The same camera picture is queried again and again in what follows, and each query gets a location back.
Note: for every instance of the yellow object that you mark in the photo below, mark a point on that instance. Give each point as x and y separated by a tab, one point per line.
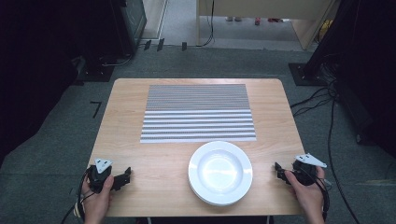
325	28

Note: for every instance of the dark glass cabinet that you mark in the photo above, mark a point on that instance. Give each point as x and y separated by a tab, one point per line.
132	25

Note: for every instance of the light wooden desk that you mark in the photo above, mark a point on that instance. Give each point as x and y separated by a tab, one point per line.
264	7

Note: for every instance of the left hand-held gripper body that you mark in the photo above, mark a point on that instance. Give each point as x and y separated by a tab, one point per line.
99	179

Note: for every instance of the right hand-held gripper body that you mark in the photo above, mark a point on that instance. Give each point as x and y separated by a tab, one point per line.
306	174

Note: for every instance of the person's right hand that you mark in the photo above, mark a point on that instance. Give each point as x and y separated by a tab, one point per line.
306	194

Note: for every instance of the person's left hand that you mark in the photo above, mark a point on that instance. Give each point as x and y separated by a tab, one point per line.
96	202

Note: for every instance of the grey striped placemat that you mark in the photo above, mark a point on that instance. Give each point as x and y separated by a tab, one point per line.
174	124

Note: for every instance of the black stand base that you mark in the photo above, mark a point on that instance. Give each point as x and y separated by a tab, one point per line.
303	74

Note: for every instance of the dark stand base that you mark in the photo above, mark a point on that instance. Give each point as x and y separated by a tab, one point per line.
95	73

